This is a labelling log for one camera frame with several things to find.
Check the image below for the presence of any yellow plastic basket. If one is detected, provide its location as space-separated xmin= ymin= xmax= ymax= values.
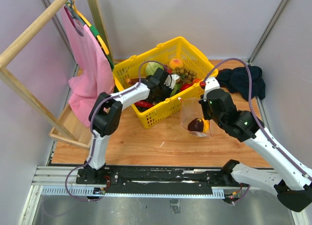
xmin=113 ymin=37 xmax=218 ymax=129

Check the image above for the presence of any peach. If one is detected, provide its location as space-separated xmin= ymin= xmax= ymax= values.
xmin=169 ymin=58 xmax=183 ymax=70

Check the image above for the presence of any grey clothes hanger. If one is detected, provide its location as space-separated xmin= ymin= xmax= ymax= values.
xmin=64 ymin=0 xmax=90 ymax=36

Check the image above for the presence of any red tomato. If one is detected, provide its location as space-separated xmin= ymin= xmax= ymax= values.
xmin=180 ymin=83 xmax=192 ymax=92

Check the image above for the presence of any yellow clothes hanger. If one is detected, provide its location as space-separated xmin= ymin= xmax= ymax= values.
xmin=65 ymin=0 xmax=110 ymax=55

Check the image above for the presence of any red chili pepper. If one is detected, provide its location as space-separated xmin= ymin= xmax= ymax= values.
xmin=135 ymin=101 xmax=154 ymax=109

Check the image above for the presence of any yellow bell pepper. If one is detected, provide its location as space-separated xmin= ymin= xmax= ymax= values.
xmin=201 ymin=118 xmax=210 ymax=132

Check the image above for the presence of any green cabbage back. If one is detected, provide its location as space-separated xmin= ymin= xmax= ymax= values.
xmin=145 ymin=62 xmax=164 ymax=76

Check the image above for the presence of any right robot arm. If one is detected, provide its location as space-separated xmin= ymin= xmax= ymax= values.
xmin=199 ymin=88 xmax=312 ymax=212

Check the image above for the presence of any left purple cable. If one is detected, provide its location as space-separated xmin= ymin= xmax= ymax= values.
xmin=65 ymin=61 xmax=166 ymax=202

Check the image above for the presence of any orange fruit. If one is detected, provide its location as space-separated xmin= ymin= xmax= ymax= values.
xmin=192 ymin=78 xmax=201 ymax=84

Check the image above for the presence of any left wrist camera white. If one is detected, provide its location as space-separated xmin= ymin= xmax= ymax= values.
xmin=164 ymin=74 xmax=181 ymax=90

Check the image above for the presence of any wooden clothes rack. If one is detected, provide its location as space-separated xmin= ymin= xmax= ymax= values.
xmin=0 ymin=0 xmax=115 ymax=149

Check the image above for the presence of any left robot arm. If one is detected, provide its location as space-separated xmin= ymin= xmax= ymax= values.
xmin=83 ymin=68 xmax=176 ymax=184

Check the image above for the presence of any dark navy cloth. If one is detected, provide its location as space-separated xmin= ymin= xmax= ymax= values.
xmin=216 ymin=66 xmax=266 ymax=101

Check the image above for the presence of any green cabbage front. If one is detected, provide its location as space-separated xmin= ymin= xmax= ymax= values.
xmin=170 ymin=83 xmax=181 ymax=97

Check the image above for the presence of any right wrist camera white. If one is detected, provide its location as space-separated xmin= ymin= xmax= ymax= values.
xmin=203 ymin=77 xmax=220 ymax=101

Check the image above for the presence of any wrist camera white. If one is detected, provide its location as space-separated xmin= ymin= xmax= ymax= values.
xmin=203 ymin=77 xmax=220 ymax=101
xmin=164 ymin=74 xmax=181 ymax=90

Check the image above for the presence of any pink shirt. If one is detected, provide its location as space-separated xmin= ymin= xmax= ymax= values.
xmin=60 ymin=6 xmax=115 ymax=127

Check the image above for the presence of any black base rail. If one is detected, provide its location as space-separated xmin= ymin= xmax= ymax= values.
xmin=76 ymin=165 xmax=240 ymax=195

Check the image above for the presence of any green cabbage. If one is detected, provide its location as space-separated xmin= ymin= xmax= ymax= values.
xmin=170 ymin=83 xmax=181 ymax=97
xmin=145 ymin=62 xmax=164 ymax=76

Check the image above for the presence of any clear zip top bag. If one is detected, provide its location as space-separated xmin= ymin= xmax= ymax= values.
xmin=178 ymin=97 xmax=213 ymax=138

